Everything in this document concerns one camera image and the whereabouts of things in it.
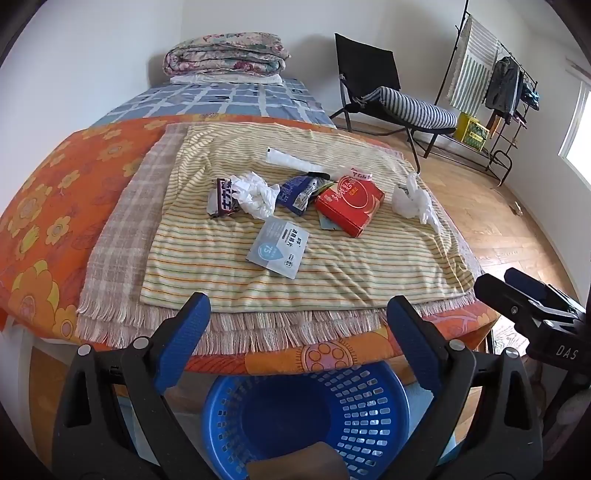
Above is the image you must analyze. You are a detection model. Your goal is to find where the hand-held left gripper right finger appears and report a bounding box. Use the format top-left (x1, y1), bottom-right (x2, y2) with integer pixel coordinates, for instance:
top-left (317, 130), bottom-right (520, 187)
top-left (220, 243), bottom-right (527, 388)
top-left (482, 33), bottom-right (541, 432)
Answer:
top-left (387, 295), bottom-right (543, 480)

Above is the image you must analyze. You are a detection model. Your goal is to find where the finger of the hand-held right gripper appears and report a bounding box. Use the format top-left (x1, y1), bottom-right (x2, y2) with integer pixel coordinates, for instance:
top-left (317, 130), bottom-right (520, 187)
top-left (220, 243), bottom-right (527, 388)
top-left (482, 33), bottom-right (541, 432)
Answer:
top-left (475, 274), bottom-right (555, 334)
top-left (504, 268), bottom-right (578, 315)

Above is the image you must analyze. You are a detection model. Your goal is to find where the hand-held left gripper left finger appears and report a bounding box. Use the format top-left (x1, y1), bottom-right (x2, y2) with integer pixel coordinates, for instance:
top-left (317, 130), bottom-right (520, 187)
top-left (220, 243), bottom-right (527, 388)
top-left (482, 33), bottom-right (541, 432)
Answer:
top-left (52, 292), bottom-right (212, 480)

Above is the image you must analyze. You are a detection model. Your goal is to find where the blue plastic basket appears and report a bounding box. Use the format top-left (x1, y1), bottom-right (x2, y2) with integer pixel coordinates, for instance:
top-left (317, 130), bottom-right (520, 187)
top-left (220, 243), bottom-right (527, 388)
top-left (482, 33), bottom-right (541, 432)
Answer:
top-left (202, 360), bottom-right (410, 480)

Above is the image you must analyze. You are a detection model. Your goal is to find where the white plastic bag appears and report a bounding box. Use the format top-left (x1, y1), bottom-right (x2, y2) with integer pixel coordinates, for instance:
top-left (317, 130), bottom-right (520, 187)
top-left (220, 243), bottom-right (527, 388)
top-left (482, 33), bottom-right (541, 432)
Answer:
top-left (392, 172), bottom-right (444, 232)

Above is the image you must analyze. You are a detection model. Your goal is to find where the dark chocolate bar wrapper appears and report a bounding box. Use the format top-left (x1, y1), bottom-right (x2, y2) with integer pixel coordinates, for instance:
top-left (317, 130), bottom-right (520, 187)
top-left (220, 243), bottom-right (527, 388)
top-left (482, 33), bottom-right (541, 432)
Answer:
top-left (209, 178), bottom-right (242, 217)

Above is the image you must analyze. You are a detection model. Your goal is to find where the red cardboard box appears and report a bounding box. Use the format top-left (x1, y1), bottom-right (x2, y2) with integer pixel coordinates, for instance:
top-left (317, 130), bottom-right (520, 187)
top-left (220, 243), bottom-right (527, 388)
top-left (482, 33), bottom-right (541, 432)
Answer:
top-left (315, 174), bottom-right (386, 238)

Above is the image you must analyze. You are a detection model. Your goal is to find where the white tissue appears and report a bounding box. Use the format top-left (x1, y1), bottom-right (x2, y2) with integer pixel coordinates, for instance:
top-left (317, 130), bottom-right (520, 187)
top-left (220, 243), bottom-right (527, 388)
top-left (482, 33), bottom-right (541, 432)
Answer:
top-left (230, 171), bottom-right (281, 220)

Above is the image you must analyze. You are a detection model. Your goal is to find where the blue snack packet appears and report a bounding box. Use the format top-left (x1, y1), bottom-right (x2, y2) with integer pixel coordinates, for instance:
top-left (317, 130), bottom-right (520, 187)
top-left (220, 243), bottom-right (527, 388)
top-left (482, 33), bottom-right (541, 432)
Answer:
top-left (277, 174), bottom-right (319, 215)

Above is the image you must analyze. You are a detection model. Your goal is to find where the long white wrapper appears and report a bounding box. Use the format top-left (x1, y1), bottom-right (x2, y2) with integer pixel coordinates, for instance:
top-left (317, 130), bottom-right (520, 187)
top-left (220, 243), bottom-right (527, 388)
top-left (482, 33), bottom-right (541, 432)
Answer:
top-left (265, 147), bottom-right (378, 184)

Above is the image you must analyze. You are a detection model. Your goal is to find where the yellow striped cloth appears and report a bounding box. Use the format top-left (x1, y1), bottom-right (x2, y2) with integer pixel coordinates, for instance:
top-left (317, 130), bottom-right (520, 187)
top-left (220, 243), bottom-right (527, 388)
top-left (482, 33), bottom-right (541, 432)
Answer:
top-left (141, 122), bottom-right (476, 308)

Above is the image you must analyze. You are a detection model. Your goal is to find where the plaid fringed blanket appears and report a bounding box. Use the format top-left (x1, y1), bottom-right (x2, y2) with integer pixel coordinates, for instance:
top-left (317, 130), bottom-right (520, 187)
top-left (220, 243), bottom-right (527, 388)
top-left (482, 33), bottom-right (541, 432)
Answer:
top-left (76, 122), bottom-right (483, 356)

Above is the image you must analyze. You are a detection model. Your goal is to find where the black clothes rack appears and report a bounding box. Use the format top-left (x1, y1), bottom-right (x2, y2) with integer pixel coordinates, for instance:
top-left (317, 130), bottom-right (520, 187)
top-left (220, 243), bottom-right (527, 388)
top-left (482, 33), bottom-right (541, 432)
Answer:
top-left (434, 0), bottom-right (539, 185)

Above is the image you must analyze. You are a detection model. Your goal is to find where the window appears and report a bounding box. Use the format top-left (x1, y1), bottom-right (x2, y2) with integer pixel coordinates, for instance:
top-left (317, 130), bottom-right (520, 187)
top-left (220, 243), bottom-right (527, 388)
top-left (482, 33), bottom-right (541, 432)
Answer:
top-left (558, 60), bottom-right (591, 178)

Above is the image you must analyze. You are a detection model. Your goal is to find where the yellow crate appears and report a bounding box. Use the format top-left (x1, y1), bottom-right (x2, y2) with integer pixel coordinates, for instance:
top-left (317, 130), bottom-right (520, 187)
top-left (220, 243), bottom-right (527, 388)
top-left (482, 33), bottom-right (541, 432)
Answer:
top-left (454, 112), bottom-right (491, 151)

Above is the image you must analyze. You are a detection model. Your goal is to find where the orange floral blanket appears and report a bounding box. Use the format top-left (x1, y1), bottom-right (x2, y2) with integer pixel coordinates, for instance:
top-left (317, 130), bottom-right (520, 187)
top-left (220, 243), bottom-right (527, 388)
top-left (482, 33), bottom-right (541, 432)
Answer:
top-left (0, 117), bottom-right (499, 374)

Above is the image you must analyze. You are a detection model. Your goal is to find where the teal hanging garment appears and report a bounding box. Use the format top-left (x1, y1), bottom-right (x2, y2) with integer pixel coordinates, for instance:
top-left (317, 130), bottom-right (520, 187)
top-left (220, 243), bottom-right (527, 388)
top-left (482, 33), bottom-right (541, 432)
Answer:
top-left (522, 78), bottom-right (541, 112)

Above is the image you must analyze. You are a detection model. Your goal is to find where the dark hanging jacket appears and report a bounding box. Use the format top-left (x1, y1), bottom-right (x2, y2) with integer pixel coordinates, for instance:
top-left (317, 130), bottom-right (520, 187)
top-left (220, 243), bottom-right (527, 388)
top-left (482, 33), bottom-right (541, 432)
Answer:
top-left (484, 55), bottom-right (525, 125)

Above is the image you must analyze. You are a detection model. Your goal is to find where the striped seat cushion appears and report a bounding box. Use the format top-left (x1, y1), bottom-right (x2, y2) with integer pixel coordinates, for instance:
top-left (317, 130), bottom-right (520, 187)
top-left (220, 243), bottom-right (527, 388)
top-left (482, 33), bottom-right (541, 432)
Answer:
top-left (358, 85), bottom-right (458, 131)

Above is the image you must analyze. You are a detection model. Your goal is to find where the striped hanging towel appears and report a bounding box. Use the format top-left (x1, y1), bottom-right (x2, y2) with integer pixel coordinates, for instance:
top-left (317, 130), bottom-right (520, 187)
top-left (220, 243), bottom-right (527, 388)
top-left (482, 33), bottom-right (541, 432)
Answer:
top-left (445, 14), bottom-right (502, 116)

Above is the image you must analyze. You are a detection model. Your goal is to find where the blue checkered bedsheet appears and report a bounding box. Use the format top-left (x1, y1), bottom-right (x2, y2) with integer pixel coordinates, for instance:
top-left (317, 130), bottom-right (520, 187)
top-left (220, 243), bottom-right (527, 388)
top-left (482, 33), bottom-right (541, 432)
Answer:
top-left (90, 78), bottom-right (335, 127)

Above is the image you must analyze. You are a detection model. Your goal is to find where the white folded sheet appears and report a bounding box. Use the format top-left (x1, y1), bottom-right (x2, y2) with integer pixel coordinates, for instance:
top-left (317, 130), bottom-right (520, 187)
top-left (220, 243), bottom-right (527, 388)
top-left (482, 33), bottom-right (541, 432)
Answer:
top-left (170, 73), bottom-right (283, 86)

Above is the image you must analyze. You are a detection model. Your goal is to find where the black folding chair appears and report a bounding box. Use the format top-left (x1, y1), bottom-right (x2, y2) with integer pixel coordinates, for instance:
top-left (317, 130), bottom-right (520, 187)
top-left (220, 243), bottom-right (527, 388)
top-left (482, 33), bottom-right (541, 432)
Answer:
top-left (329, 32), bottom-right (458, 171)

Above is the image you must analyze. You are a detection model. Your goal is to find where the folded floral quilt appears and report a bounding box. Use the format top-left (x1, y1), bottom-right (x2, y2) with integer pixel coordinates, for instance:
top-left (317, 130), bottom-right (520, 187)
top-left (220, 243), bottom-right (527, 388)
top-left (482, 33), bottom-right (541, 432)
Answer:
top-left (163, 31), bottom-right (291, 77)

